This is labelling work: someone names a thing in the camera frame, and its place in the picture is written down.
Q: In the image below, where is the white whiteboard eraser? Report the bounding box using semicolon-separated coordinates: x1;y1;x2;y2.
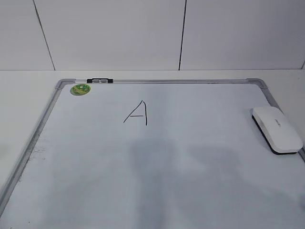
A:
250;106;304;155

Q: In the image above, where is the white framed whiteboard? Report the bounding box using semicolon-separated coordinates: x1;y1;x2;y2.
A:
0;79;305;229

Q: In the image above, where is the black silver hanging clip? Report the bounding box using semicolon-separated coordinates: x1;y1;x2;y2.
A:
86;78;113;83

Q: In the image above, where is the green round magnet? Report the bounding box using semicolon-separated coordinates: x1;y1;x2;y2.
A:
70;84;91;96

